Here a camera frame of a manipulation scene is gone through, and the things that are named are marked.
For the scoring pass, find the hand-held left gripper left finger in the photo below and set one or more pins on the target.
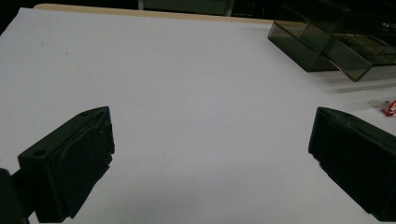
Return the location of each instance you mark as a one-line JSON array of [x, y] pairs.
[[71, 168]]

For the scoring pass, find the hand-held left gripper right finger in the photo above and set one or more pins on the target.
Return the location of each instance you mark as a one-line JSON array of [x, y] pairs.
[[355, 161]]

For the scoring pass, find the red and white packet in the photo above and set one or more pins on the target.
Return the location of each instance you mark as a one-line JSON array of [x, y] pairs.
[[389, 108]]

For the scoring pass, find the dark transparent drawer organizer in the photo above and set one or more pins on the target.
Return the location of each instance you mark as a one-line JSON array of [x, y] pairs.
[[336, 43]]

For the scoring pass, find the dark green box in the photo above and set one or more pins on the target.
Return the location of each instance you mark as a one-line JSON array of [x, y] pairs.
[[186, 6]]

